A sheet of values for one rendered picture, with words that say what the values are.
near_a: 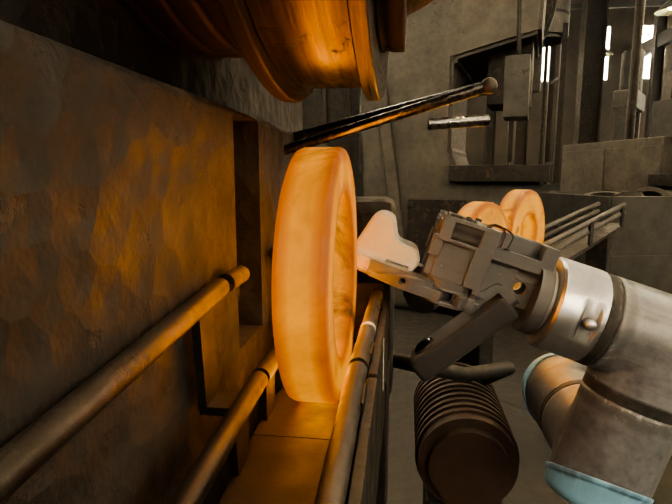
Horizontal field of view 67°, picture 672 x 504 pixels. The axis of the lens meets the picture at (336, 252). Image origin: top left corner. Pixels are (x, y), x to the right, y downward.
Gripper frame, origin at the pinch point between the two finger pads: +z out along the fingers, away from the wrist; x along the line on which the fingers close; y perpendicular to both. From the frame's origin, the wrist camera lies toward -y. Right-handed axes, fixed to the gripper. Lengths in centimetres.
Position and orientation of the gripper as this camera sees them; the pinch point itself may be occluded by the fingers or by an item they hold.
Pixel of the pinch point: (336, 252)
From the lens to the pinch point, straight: 51.0
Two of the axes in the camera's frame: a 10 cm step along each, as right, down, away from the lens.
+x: -1.4, 1.5, -9.8
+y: 3.1, -9.3, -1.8
